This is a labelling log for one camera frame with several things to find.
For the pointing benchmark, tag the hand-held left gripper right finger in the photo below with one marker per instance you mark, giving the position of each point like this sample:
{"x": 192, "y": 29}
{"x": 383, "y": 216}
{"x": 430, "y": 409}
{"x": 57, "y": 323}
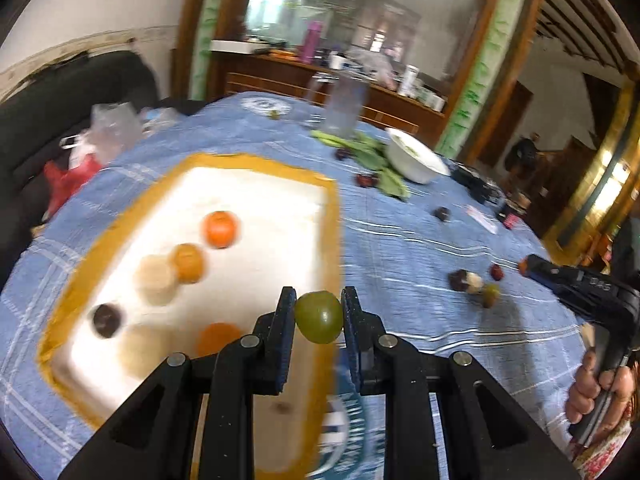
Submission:
{"x": 356, "y": 345}

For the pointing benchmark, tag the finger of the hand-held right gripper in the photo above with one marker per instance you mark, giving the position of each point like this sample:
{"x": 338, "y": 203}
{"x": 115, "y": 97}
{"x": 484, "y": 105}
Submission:
{"x": 547, "y": 272}

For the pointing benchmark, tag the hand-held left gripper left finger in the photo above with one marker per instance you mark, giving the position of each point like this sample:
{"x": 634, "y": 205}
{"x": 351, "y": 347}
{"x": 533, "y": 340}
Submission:
{"x": 286, "y": 340}

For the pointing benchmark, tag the medium orange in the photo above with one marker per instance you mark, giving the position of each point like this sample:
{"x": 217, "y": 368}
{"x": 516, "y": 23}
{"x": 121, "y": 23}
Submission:
{"x": 523, "y": 266}

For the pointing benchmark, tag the green round fruit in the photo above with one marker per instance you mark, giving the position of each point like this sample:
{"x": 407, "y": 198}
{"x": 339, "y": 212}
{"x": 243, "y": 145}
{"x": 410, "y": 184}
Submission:
{"x": 318, "y": 316}

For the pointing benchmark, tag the small orange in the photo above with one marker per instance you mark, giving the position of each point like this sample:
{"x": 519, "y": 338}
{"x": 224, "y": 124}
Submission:
{"x": 218, "y": 339}

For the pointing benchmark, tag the small orange kumquat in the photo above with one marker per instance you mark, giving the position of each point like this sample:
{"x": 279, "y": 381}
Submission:
{"x": 188, "y": 262}

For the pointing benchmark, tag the large orange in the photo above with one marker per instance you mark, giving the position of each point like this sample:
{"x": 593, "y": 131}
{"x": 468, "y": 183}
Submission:
{"x": 220, "y": 229}

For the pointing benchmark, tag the white sugarcane chunk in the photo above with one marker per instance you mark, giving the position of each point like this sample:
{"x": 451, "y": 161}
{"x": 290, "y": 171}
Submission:
{"x": 475, "y": 282}
{"x": 145, "y": 355}

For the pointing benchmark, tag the yellowish sugarcane chunk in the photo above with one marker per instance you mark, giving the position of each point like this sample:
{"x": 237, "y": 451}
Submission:
{"x": 157, "y": 280}

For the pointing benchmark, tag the yellow-rimmed white tray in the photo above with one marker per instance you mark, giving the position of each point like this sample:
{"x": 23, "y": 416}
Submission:
{"x": 240, "y": 195}

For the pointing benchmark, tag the small dark plum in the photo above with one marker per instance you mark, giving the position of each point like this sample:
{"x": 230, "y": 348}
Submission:
{"x": 106, "y": 320}

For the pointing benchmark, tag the person's right hand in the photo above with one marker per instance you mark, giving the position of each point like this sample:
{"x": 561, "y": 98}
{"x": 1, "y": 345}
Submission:
{"x": 580, "y": 395}

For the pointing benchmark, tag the red jujube date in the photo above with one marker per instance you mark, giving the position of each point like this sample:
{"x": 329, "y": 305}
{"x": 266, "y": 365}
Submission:
{"x": 496, "y": 271}

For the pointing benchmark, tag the brown longan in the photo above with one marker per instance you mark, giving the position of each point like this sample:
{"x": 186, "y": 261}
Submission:
{"x": 490, "y": 296}

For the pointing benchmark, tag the red and black cylinder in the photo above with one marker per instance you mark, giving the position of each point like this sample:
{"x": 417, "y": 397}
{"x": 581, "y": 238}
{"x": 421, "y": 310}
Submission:
{"x": 512, "y": 220}

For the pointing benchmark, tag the white printed card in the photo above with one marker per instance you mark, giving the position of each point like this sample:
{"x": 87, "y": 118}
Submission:
{"x": 482, "y": 217}

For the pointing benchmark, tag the blue plaid tablecloth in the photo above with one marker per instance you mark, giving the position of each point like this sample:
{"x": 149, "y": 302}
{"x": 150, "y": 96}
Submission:
{"x": 410, "y": 260}

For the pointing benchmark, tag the black electric device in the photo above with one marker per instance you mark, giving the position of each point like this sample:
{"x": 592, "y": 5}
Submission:
{"x": 475, "y": 185}

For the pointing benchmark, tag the golden pillar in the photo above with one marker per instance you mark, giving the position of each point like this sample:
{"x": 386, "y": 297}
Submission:
{"x": 607, "y": 170}

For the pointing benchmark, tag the black jacket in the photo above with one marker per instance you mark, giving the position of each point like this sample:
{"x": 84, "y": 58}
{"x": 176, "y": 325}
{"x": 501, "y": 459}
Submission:
{"x": 525, "y": 152}

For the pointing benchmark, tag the brown wooden door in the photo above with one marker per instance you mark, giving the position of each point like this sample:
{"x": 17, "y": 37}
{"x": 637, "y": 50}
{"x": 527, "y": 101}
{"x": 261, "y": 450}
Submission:
{"x": 505, "y": 125}

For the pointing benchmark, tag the person's floral clothing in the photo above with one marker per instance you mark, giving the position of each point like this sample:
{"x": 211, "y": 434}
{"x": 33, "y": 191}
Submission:
{"x": 610, "y": 455}

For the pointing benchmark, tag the white bowl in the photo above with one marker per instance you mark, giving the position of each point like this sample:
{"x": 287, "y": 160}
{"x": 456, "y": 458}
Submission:
{"x": 417, "y": 162}

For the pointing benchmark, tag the green vegetable leaves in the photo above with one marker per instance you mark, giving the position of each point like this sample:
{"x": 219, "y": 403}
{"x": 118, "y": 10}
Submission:
{"x": 372, "y": 160}

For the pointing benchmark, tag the white cups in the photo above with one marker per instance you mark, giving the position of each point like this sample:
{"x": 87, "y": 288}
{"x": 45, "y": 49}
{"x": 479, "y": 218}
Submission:
{"x": 434, "y": 100}

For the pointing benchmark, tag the clear plastic bottle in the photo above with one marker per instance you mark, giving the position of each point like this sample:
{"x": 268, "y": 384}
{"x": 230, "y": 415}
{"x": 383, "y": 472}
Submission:
{"x": 345, "y": 105}

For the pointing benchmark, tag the wooden counter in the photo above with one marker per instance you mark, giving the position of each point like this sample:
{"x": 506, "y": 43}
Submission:
{"x": 260, "y": 77}

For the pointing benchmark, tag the red plastic bag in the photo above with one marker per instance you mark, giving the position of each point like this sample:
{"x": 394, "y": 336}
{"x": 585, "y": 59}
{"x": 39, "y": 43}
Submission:
{"x": 65, "y": 180}

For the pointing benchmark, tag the crumpled clear plastic bag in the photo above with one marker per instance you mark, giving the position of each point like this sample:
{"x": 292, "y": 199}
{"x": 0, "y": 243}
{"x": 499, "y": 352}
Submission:
{"x": 107, "y": 130}

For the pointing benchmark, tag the purple bottle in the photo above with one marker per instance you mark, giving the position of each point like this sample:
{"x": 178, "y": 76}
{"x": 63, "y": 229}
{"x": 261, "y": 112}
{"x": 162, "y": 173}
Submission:
{"x": 311, "y": 42}

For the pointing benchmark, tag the flat white box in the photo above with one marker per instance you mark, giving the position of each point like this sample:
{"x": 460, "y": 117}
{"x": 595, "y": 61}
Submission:
{"x": 232, "y": 46}

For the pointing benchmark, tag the black sofa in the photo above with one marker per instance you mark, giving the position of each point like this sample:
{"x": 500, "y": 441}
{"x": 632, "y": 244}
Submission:
{"x": 50, "y": 105}

